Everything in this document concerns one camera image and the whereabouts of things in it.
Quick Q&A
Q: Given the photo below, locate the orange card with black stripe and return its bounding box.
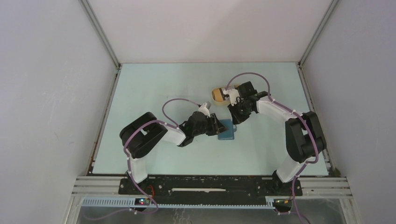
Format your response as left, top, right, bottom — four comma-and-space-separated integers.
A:
212, 88, 224, 102

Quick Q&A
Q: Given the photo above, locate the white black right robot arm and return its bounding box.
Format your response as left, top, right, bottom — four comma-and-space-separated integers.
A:
222, 82, 326, 195

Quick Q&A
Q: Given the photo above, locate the grey cable duct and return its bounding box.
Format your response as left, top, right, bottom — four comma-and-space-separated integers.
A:
81, 197, 293, 210

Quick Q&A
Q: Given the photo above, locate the aluminium frame rail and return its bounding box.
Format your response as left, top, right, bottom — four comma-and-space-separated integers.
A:
72, 175, 352, 198

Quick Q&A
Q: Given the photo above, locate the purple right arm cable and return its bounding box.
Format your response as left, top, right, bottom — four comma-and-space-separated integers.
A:
226, 72, 319, 224

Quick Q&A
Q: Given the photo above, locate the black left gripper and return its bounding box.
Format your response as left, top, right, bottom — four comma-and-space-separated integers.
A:
192, 113, 227, 137

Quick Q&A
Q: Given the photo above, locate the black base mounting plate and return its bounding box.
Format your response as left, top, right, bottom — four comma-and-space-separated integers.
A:
118, 175, 303, 206

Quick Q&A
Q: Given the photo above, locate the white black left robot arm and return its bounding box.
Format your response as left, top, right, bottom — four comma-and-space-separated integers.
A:
119, 111, 228, 194

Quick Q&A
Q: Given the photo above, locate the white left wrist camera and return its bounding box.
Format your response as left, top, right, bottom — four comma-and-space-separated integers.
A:
198, 102, 212, 117

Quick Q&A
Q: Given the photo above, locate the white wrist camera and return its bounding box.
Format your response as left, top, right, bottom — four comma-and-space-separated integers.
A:
198, 102, 212, 117
223, 89, 240, 105

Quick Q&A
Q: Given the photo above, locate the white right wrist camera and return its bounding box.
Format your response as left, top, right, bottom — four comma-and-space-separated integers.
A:
223, 89, 240, 105

